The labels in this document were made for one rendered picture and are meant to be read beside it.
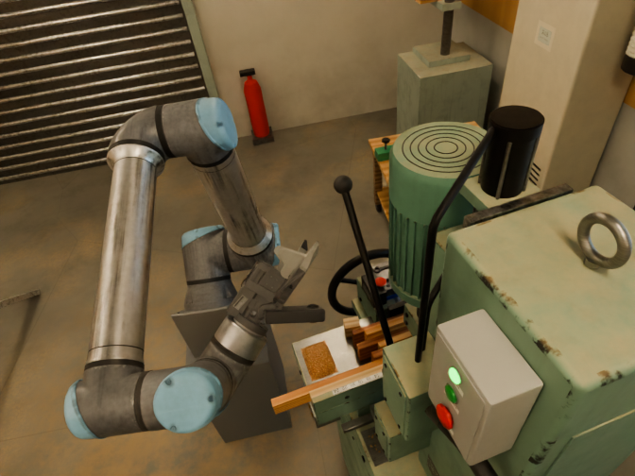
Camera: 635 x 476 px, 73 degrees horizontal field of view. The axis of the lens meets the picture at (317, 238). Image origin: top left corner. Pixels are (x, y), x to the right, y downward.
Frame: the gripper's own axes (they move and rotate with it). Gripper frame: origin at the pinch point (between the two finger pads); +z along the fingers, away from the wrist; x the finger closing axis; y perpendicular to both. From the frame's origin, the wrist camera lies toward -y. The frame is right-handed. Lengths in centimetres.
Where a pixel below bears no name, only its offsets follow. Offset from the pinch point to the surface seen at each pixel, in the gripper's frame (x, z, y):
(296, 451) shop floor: 98, -72, -56
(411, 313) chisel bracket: 11.1, -0.7, -29.1
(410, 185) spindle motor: -19.8, 13.7, -4.7
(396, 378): -21.6, -11.8, -17.8
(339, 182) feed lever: -6.0, 10.9, 2.9
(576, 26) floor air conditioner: 72, 135, -53
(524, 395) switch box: -44.6, -4.5, -18.4
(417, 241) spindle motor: -13.3, 8.5, -12.5
